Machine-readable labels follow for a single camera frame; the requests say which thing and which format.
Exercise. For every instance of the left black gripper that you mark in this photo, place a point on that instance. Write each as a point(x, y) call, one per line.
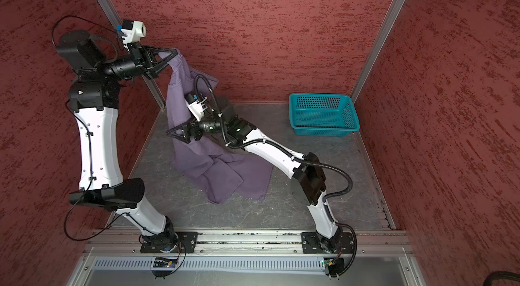
point(145, 59)

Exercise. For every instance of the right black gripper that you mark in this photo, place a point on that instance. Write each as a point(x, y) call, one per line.
point(190, 126)

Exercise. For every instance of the purple trousers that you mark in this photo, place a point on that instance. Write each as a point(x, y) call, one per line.
point(212, 169)

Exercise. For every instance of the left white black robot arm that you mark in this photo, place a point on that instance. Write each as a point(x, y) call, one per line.
point(94, 103)

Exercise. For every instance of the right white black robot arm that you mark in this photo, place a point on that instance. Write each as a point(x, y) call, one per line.
point(306, 172)

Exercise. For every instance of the left connector board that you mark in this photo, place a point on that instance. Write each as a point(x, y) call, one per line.
point(164, 263)

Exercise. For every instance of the connector board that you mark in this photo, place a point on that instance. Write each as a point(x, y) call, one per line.
point(332, 267)
point(164, 263)

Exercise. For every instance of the teal plastic basket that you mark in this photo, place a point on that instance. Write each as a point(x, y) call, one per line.
point(325, 115)

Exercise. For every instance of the right connector board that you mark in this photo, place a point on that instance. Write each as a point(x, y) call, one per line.
point(332, 267)

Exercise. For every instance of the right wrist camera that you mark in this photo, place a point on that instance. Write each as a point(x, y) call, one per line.
point(196, 105)

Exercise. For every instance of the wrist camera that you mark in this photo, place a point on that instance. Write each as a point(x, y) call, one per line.
point(131, 31)
point(196, 105)

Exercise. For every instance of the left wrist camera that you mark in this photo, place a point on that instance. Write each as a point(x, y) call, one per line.
point(131, 31)

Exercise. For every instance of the left aluminium corner post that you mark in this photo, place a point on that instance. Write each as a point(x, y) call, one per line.
point(115, 20)

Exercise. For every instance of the aluminium corner post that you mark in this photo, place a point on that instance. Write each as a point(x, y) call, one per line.
point(115, 20)
point(385, 29)

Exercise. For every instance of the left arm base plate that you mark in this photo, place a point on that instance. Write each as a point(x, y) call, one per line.
point(162, 244)

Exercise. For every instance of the white slotted cable duct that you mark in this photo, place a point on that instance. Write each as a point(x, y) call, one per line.
point(228, 264)

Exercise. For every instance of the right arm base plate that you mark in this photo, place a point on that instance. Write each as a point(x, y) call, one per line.
point(314, 243)

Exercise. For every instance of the aluminium front rail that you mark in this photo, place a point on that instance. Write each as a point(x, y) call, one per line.
point(252, 243)

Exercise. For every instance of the right aluminium corner post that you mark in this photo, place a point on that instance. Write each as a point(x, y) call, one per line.
point(385, 29)

